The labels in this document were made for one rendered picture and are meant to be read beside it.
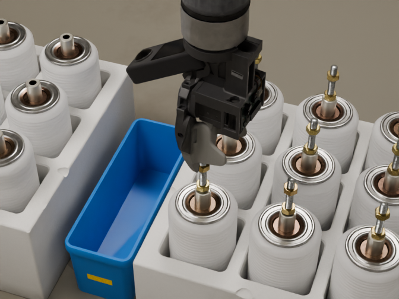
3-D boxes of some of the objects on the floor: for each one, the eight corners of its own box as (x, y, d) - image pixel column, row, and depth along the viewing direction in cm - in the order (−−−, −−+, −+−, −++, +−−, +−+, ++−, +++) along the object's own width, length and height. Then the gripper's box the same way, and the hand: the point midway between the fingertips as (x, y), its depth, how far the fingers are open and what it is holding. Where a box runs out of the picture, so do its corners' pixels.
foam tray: (218, 161, 158) (220, 86, 145) (433, 215, 149) (455, 141, 136) (138, 334, 133) (132, 263, 120) (391, 412, 123) (413, 344, 111)
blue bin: (139, 163, 158) (135, 115, 149) (196, 178, 155) (196, 130, 147) (69, 292, 138) (60, 245, 129) (133, 311, 135) (128, 264, 127)
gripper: (233, 76, 91) (227, 207, 106) (276, 20, 98) (266, 151, 113) (162, 51, 94) (167, 183, 109) (209, -1, 101) (208, 129, 116)
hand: (198, 152), depth 111 cm, fingers open, 3 cm apart
